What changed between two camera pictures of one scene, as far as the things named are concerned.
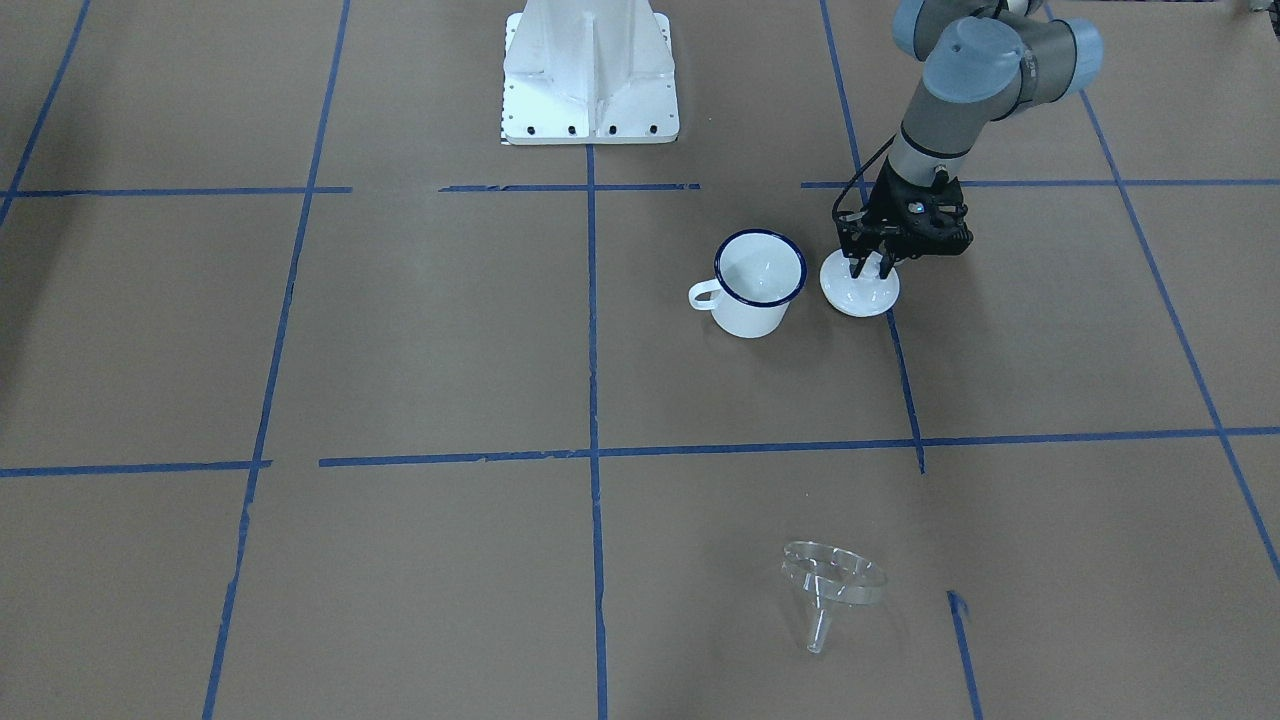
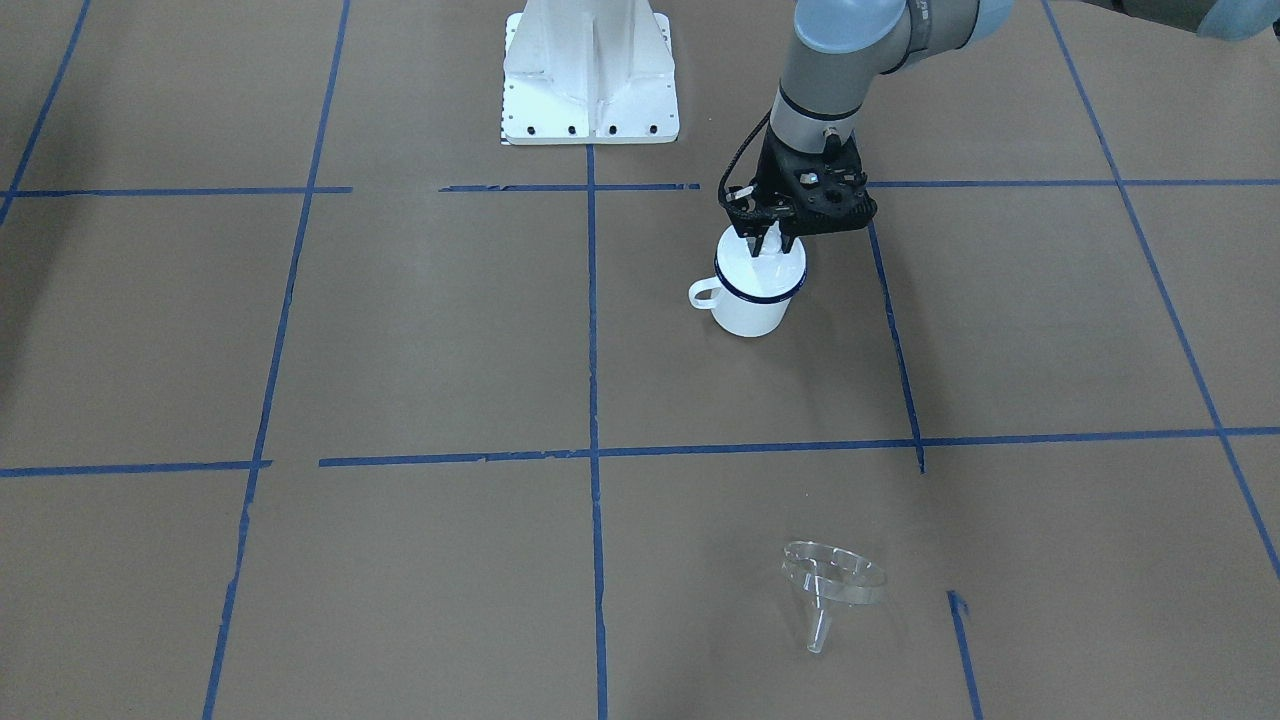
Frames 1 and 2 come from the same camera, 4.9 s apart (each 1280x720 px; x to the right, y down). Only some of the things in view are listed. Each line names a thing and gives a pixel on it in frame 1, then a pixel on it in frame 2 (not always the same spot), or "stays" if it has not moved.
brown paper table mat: x=319 y=401 stays
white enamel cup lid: x=867 y=294 to x=769 y=273
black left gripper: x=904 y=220 to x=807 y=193
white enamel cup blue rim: x=758 y=272 stays
